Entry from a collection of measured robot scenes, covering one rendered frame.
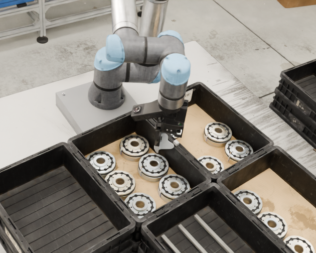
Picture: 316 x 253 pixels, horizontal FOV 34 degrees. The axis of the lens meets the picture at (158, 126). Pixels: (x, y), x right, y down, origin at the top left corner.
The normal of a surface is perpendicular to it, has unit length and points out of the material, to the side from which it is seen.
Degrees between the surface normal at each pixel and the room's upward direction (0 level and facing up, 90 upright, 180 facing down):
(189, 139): 0
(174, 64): 7
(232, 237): 0
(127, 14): 8
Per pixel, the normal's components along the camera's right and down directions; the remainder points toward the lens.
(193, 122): 0.11, -0.72
